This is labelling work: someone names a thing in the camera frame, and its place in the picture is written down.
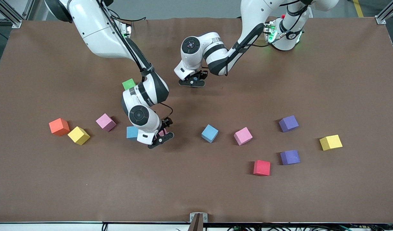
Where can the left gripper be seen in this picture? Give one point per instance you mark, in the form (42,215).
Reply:
(203,74)

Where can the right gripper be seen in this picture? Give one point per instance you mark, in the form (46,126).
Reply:
(166,123)

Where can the pink foam cube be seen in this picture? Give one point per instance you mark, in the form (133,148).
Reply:
(163,132)
(105,122)
(243,136)

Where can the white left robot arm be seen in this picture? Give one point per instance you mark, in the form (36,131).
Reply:
(254,19)

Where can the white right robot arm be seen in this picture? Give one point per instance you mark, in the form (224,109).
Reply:
(97,29)

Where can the green foam cube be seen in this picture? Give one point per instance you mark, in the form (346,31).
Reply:
(129,84)

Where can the brown table mat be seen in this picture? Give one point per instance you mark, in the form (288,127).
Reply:
(196,192)

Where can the metal base connector box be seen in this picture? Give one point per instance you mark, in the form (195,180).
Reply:
(126,30)
(269,32)

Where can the yellow foam cube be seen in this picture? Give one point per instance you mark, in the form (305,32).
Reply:
(330,142)
(78,136)

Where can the purple foam cube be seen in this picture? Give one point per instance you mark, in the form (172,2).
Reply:
(290,157)
(288,124)

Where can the orange foam cube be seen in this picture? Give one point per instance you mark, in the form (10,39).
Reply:
(59,127)

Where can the red foam cube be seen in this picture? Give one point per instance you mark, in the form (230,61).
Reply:
(261,168)

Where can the yellow floor tape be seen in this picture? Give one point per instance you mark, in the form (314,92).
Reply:
(358,9)

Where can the metal table edge bracket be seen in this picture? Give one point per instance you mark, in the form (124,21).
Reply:
(198,221)

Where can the aluminium frame post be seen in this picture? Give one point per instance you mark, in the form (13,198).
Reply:
(380,20)
(16,23)

